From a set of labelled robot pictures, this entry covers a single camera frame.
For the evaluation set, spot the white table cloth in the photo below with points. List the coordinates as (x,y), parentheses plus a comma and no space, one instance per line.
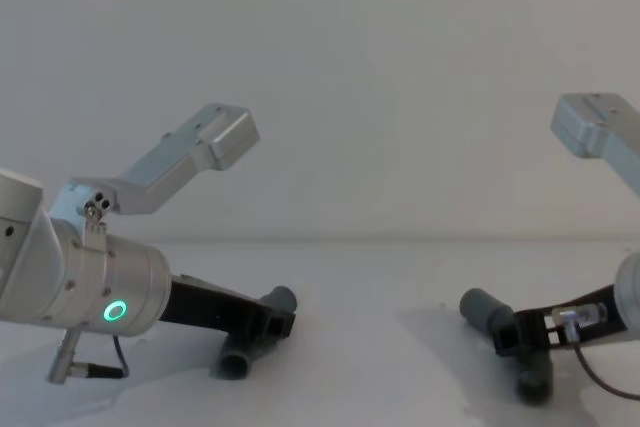
(350,372)

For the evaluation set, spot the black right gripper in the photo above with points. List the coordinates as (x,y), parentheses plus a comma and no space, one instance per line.
(525,329)

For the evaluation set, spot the white curtain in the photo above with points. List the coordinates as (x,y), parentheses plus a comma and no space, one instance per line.
(350,47)

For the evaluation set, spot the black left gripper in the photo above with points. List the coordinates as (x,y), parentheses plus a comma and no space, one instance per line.
(220,307)

